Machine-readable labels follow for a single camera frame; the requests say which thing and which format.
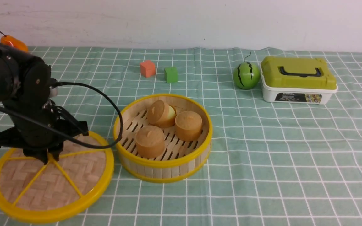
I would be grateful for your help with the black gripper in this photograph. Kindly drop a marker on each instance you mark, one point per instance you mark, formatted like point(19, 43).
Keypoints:
point(32, 130)

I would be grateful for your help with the yellow woven steamer lid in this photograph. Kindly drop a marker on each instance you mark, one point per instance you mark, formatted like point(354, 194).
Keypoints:
point(38, 193)

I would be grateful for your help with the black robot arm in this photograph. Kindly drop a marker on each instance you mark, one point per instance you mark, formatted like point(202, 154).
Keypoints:
point(26, 78)

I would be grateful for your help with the yellow bamboo steamer basket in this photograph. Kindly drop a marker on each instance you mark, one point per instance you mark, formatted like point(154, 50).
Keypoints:
point(180, 159)

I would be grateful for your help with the brown toy bun front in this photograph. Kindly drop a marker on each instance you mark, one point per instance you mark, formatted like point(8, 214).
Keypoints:
point(150, 141)

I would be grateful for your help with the brown toy bun tilted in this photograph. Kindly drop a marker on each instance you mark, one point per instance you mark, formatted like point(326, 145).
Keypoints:
point(161, 114)

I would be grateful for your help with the orange toy pear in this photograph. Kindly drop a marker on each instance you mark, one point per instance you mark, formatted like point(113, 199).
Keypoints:
point(11, 41)

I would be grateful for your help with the orange foam cube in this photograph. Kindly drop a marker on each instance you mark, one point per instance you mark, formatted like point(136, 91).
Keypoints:
point(147, 68)

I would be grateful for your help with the brown toy bun right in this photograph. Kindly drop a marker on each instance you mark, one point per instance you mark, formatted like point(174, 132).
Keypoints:
point(188, 126)

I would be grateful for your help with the green foam cube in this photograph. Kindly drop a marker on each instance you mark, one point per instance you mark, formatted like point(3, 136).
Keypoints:
point(171, 74)

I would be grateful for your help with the green toy watermelon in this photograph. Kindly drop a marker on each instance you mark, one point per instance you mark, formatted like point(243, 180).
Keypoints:
point(246, 75)

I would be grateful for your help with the green checkered tablecloth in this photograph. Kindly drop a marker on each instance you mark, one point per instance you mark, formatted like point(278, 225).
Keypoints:
point(272, 164)

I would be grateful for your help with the green and white lunch box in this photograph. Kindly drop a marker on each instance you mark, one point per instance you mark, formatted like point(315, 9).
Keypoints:
point(297, 80)

